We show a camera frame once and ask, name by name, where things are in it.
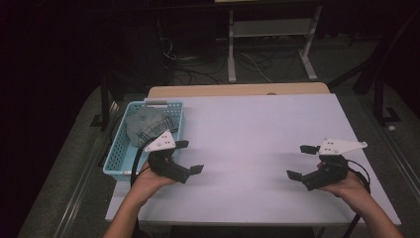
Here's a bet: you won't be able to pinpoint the white metal stand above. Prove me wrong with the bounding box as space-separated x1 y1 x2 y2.
227 4 323 83

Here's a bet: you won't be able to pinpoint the metal floor rail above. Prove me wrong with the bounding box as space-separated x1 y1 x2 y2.
52 98 117 238

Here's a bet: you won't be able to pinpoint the person's right hand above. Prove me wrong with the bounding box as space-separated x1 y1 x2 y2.
317 171 369 213

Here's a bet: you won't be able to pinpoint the person's left hand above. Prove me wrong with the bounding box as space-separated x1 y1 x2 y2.
130 160 178 203

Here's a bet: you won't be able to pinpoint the white floor cable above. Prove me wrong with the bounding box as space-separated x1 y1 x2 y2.
238 52 272 82

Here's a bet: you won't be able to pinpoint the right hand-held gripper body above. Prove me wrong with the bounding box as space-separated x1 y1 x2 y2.
300 138 368 192

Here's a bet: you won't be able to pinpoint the black metal stand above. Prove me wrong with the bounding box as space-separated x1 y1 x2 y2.
90 72 115 131
330 9 420 125

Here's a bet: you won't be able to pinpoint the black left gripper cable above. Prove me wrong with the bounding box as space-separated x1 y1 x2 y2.
130 138 159 188

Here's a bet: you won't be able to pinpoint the tangle of black floor cables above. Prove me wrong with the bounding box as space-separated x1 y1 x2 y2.
159 36 275 85

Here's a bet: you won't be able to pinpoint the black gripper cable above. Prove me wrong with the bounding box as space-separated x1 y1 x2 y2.
342 159 371 238
130 138 159 188

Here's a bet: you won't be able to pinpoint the light blue plastic basket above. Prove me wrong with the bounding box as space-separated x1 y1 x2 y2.
102 100 185 182

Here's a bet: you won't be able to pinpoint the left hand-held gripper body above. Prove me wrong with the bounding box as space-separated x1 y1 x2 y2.
144 129 192 184

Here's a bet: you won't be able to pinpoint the faded denim shorts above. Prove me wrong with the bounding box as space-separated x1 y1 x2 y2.
125 108 181 148

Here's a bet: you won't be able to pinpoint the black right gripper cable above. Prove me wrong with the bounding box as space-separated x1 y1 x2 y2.
342 159 371 238

